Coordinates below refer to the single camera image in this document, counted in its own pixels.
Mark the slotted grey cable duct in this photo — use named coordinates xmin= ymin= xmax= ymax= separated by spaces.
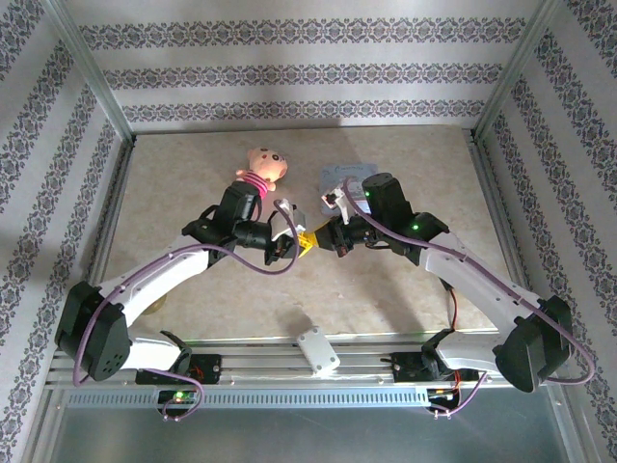
xmin=65 ymin=388 xmax=433 ymax=409

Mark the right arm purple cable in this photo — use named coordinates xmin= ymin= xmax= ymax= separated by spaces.
xmin=344 ymin=177 xmax=597 ymax=420

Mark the aluminium frame post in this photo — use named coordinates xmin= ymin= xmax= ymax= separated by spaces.
xmin=470 ymin=0 xmax=564 ymax=141
xmin=41 ymin=0 xmax=137 ymax=142

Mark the white mounting bracket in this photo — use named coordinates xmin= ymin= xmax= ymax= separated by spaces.
xmin=295 ymin=326 xmax=341 ymax=378

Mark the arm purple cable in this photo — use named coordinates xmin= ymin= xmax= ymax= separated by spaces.
xmin=71 ymin=198 xmax=303 ymax=423
xmin=344 ymin=177 xmax=597 ymax=420

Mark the controller board green light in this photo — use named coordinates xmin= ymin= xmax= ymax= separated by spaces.
xmin=157 ymin=389 xmax=200 ymax=405

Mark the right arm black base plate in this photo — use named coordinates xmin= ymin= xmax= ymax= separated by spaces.
xmin=391 ymin=350 xmax=483 ymax=385

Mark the yellow padlock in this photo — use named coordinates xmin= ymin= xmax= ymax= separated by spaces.
xmin=296 ymin=230 xmax=318 ymax=260

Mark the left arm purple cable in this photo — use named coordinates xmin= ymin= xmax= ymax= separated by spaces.
xmin=71 ymin=198 xmax=303 ymax=423

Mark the pink pig plush toy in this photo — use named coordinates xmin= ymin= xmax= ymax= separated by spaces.
xmin=234 ymin=147 xmax=291 ymax=199

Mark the grey metal panel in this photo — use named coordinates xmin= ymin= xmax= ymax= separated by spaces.
xmin=28 ymin=388 xmax=587 ymax=463

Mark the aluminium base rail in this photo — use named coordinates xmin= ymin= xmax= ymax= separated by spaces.
xmin=45 ymin=336 xmax=565 ymax=388

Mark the aluminium side rail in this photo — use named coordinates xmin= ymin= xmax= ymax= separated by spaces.
xmin=71 ymin=137 xmax=137 ymax=348
xmin=463 ymin=128 xmax=549 ymax=346

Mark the red black wire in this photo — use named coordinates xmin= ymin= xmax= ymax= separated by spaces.
xmin=442 ymin=282 xmax=467 ymax=335

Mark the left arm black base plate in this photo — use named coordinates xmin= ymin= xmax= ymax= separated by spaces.
xmin=135 ymin=353 xmax=223 ymax=386

